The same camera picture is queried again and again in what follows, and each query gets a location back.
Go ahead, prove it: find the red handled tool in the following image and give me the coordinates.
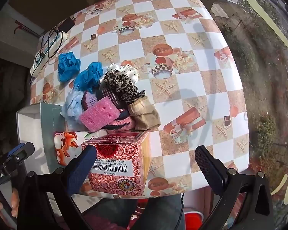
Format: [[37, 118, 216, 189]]
[[13, 20, 41, 39]]

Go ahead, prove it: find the person's left hand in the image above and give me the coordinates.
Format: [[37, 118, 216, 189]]
[[0, 187, 20, 219]]

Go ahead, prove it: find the white polka dot scrunchie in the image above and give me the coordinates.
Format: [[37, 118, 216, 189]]
[[107, 63, 138, 85]]

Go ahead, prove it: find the blue glove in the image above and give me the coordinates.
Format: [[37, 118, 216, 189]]
[[73, 62, 103, 94], [58, 52, 81, 83]]

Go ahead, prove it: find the checkered patterned tablecloth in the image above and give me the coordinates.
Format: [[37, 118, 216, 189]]
[[29, 0, 250, 200]]

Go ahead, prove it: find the pink sponge block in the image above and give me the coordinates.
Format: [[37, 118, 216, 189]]
[[79, 97, 121, 132]]

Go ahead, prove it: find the beige sock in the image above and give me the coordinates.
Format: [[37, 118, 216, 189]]
[[127, 96, 161, 131]]

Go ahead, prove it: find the purple knitted scrunchie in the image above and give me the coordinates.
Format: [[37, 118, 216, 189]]
[[81, 87, 122, 110]]

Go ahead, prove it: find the red cup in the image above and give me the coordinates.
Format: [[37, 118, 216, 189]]
[[184, 211, 203, 230]]

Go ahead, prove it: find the white power strip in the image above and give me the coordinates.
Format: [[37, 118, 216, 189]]
[[30, 29, 68, 78]]

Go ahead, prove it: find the grey cardboard storage box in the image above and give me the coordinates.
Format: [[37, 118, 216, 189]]
[[17, 103, 66, 174]]

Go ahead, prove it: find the light blue fluffy scrunchie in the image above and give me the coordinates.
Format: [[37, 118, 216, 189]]
[[60, 90, 84, 127]]

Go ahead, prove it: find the floral tissue pack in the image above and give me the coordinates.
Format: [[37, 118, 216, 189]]
[[54, 129, 108, 166]]

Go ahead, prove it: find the black power adapter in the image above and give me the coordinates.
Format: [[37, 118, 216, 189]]
[[57, 18, 75, 33]]

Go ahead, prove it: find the red patterned medicine box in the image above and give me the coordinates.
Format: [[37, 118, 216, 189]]
[[82, 131, 151, 198]]

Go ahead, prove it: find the leopard print scrunchie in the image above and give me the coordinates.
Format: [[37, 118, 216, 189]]
[[104, 71, 146, 104]]

